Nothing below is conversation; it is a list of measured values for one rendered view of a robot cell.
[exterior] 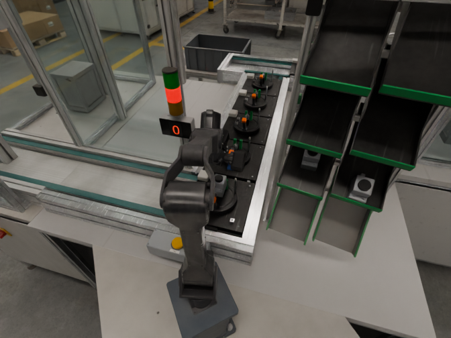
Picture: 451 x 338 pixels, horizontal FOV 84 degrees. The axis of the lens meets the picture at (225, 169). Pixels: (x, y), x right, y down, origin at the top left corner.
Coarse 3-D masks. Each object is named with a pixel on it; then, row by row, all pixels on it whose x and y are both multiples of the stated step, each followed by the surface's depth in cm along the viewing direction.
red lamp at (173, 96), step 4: (180, 88) 82; (168, 92) 81; (172, 92) 81; (176, 92) 81; (180, 92) 83; (168, 96) 82; (172, 96) 82; (176, 96) 82; (180, 96) 83; (168, 100) 83; (172, 100) 83; (176, 100) 83; (180, 100) 84
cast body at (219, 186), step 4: (216, 176) 89; (220, 176) 89; (224, 176) 91; (216, 180) 88; (220, 180) 88; (224, 180) 89; (216, 184) 89; (220, 184) 88; (224, 184) 90; (216, 188) 91; (220, 188) 90; (224, 188) 92; (216, 192) 90; (220, 192) 90; (220, 196) 91
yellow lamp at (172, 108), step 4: (168, 104) 85; (172, 104) 84; (176, 104) 84; (180, 104) 85; (168, 108) 86; (172, 108) 85; (176, 108) 85; (180, 108) 86; (172, 112) 86; (176, 112) 86; (180, 112) 87
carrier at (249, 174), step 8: (232, 144) 122; (240, 144) 114; (248, 144) 111; (256, 144) 122; (224, 152) 112; (248, 152) 114; (256, 152) 118; (224, 160) 111; (248, 160) 112; (256, 160) 114; (216, 168) 110; (224, 168) 110; (248, 168) 110; (256, 168) 110; (232, 176) 107; (240, 176) 106; (248, 176) 106; (256, 176) 106
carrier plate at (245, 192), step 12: (228, 180) 105; (240, 180) 105; (240, 192) 100; (252, 192) 100; (240, 204) 96; (216, 216) 92; (228, 216) 92; (240, 216) 92; (228, 228) 89; (240, 228) 89
